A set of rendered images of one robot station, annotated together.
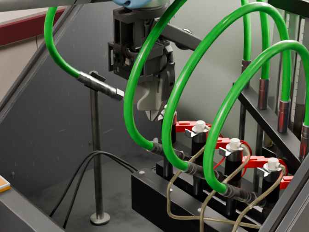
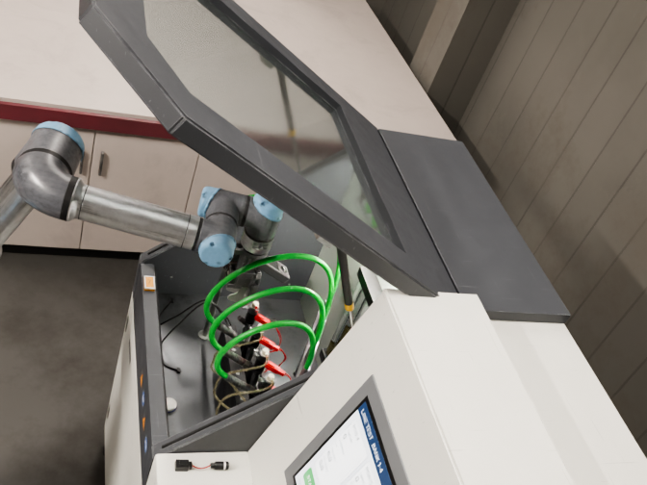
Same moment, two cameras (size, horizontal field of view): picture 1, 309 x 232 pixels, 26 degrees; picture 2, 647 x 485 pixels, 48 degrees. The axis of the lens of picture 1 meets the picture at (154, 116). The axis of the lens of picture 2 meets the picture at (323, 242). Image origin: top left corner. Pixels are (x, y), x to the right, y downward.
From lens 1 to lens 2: 0.95 m
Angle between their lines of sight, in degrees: 15
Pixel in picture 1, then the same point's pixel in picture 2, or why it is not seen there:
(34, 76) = not seen: hidden behind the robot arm
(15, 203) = (149, 303)
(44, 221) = (154, 324)
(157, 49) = (248, 274)
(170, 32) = (265, 268)
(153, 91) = (242, 293)
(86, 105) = not seen: hidden behind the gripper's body
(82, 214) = (197, 326)
